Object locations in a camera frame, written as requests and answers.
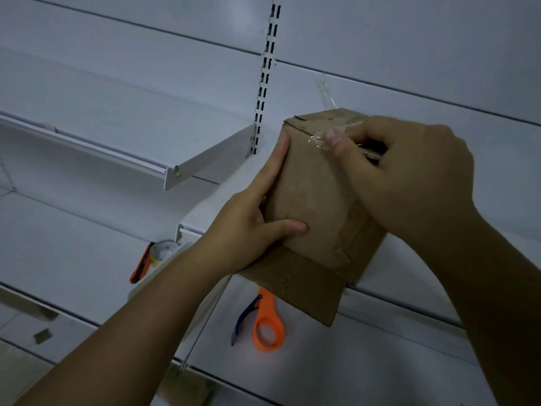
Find person's left hand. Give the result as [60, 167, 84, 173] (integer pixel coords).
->
[195, 131, 308, 279]

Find orange handled scissors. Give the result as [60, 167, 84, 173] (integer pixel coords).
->
[231, 287, 286, 352]

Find person's right forearm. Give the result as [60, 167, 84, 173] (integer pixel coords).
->
[406, 209, 541, 406]

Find brown cardboard box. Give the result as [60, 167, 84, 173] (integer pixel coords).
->
[238, 108, 388, 327]

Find clear packing tape strip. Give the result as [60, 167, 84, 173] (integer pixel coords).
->
[309, 74, 339, 150]

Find clear tape roll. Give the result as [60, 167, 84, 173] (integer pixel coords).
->
[149, 240, 180, 268]

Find person's left forearm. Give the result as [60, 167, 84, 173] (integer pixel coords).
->
[13, 239, 233, 406]

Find white slotted shelf upright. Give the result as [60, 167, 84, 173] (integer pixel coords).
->
[250, 0, 283, 155]

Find person's right hand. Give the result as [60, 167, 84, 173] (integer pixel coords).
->
[323, 116, 480, 246]

